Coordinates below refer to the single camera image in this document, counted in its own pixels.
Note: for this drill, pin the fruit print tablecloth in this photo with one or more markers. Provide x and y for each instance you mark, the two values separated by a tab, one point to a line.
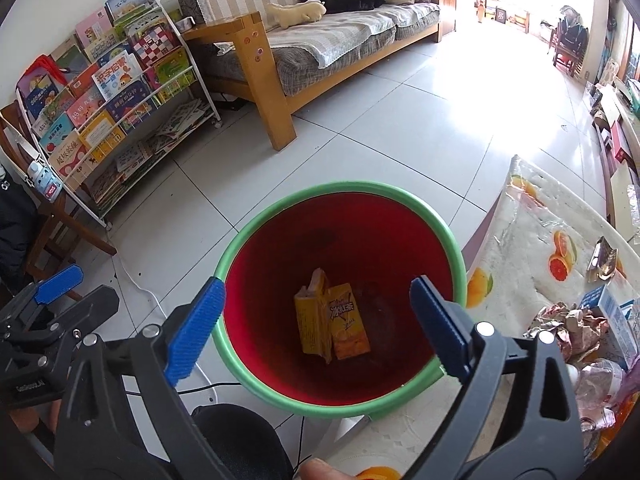
525	240

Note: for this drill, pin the dark wooden chairs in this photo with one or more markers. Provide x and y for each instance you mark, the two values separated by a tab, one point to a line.
567	45

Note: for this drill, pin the wooden chair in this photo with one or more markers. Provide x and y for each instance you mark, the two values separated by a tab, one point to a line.
75	230

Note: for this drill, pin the dark jacket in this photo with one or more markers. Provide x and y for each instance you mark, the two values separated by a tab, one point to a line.
15	230

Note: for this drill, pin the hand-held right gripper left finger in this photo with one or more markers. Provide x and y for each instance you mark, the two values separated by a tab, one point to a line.
195	332

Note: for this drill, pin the low white cabinet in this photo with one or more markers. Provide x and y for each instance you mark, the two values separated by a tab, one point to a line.
617	160

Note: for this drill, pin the gold brown small box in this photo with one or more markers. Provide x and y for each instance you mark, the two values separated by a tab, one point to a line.
602	260

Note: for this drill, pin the blue water bottle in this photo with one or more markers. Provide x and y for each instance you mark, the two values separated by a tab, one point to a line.
45	180

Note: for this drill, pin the yellow drink carton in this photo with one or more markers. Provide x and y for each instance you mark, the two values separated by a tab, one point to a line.
310	325
347	327

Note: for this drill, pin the cream plush toy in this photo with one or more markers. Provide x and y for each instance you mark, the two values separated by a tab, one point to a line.
295	12

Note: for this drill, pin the red bin with green rim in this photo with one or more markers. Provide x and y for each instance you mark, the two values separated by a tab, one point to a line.
260	280

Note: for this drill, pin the rows of children's books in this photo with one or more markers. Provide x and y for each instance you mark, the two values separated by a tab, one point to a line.
115	80

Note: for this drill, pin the wooden sofa with striped cover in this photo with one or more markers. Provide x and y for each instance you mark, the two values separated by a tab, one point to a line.
310	45

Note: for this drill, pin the white box with blue print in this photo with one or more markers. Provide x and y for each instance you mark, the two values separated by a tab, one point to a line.
612	317

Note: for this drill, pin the crumpled brown paper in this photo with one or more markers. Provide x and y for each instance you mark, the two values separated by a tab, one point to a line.
570	322

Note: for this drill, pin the clear plastic bottle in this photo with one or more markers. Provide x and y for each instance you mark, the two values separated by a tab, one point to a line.
597	380

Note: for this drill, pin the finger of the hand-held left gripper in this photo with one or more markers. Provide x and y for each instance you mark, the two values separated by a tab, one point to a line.
92	307
60	282

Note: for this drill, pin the person's right hand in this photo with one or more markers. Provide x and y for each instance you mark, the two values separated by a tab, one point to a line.
320	469

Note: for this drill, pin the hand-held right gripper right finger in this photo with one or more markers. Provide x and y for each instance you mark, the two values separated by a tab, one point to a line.
442	327

